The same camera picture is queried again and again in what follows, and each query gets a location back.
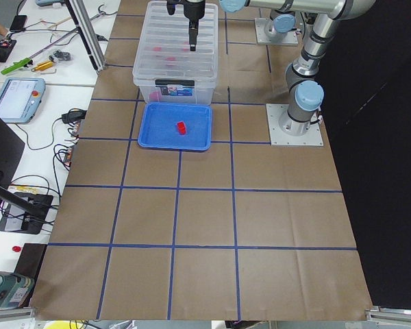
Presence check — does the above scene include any black smartphone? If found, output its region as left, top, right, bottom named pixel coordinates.
left=9, top=14, right=27, bottom=32

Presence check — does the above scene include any clear plastic storage box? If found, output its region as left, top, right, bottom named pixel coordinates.
left=133, top=77, right=217, bottom=105

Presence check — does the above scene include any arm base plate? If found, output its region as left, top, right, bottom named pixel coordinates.
left=266, top=103, right=323, bottom=147
left=254, top=18, right=299, bottom=47

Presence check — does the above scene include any clear plastic box lid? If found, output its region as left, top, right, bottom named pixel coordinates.
left=132, top=1, right=219, bottom=81

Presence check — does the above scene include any black box latch handle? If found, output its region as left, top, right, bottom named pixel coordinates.
left=155, top=79, right=195, bottom=87

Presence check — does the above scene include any yellow cylinder tool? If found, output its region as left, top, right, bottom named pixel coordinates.
left=31, top=60, right=55, bottom=72

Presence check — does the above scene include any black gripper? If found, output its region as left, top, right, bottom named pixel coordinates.
left=166, top=0, right=206, bottom=51

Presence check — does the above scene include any blue plastic tray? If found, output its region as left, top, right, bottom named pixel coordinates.
left=138, top=102, right=213, bottom=151

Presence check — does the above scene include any black monitor stand base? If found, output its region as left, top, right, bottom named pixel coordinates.
left=0, top=192, right=53, bottom=235

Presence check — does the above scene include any aluminium frame post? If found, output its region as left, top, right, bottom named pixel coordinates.
left=65, top=0, right=105, bottom=72

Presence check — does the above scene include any teach pendant tablet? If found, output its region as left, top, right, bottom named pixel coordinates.
left=0, top=77, right=46, bottom=124

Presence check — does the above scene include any green handled tool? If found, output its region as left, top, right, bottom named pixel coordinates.
left=1, top=58, right=32, bottom=75

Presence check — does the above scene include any black power adapter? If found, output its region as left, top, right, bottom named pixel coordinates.
left=61, top=109, right=87, bottom=124

